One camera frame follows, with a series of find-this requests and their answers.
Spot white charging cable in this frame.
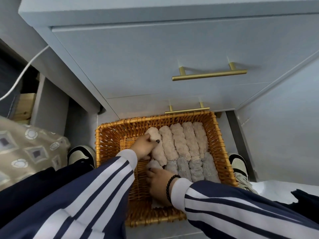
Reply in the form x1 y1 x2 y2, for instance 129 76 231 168
0 44 50 102

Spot person's left forearm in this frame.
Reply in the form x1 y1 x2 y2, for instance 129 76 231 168
0 149 138 239

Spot long gold drawer handle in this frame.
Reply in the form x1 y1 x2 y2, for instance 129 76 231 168
172 62 248 81

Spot person's shoe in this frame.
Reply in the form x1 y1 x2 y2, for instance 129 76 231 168
228 153 260 195
67 145 96 170

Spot person's right shoe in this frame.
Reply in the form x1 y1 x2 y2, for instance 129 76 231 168
228 153 260 195

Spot white nightstand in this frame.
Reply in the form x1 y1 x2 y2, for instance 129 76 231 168
18 0 319 120

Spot person's right hand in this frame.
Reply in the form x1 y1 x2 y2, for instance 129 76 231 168
145 168 181 206

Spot patterned beige bedspread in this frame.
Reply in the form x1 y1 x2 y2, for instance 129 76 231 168
0 116 71 191

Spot single grey towel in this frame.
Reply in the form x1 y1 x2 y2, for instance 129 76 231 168
146 159 165 209
201 152 222 184
176 157 192 182
164 160 179 175
188 159 205 182

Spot short gold drawer handle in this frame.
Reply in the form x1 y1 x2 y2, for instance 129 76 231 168
164 102 210 115

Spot light wooden board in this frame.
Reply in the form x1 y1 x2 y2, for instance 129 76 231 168
12 93 37 125

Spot orange wicker basket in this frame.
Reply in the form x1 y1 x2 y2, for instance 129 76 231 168
94 111 237 228

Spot person's left shoe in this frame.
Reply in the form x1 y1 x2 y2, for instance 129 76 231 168
67 145 96 170

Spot person's right forearm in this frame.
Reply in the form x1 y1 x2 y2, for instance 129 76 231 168
170 178 319 239

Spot black bead bracelet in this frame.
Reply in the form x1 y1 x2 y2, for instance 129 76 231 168
166 174 182 204

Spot person's left hand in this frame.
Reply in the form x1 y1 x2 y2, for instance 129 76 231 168
129 133 160 161

